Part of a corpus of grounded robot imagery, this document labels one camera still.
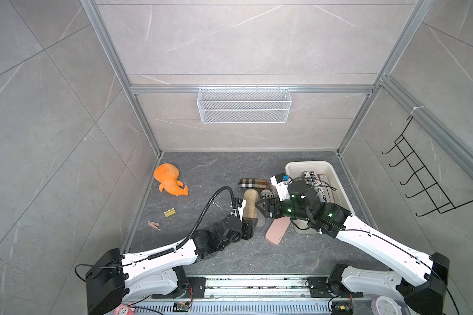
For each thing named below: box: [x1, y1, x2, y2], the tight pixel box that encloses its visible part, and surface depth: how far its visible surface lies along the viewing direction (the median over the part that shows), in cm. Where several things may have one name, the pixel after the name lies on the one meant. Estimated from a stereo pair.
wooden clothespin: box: [147, 220, 162, 232], surface depth 92 cm
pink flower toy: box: [112, 301, 136, 315], surface depth 67 cm
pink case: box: [265, 216, 292, 247], surface depth 86 cm
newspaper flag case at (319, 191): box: [309, 171, 327, 204], surface depth 91 cm
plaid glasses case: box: [238, 177, 269, 189], surface depth 103 cm
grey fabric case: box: [255, 209, 266, 228], surface depth 89 cm
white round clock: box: [370, 295, 403, 315], surface depth 69 cm
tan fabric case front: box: [243, 188, 259, 220], surface depth 76 cm
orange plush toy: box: [153, 162, 189, 196], surface depth 102 cm
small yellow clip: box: [163, 207, 177, 218], surface depth 95 cm
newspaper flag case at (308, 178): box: [302, 170, 313, 186], surface depth 95 cm
